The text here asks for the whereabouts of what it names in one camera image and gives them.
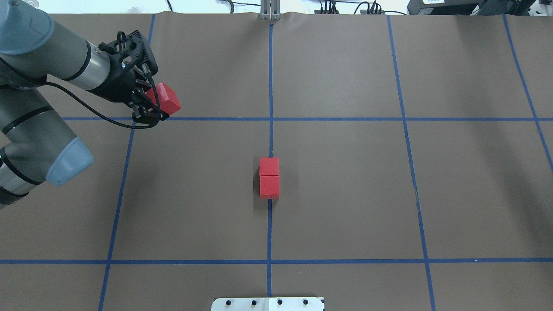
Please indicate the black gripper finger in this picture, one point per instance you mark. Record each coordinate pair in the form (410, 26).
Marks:
(141, 115)

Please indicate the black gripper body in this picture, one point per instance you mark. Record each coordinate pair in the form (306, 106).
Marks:
(116, 86)

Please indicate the red block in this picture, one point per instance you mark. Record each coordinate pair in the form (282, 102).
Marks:
(269, 187)
(269, 166)
(168, 99)

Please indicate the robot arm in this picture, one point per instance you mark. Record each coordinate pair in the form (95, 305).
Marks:
(42, 147)

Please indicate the white pillar base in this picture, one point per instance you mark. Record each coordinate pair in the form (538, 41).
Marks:
(269, 304)

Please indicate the black box with label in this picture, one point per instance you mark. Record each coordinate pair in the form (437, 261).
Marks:
(442, 7)

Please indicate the aluminium frame post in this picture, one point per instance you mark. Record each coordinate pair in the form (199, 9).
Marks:
(270, 10)

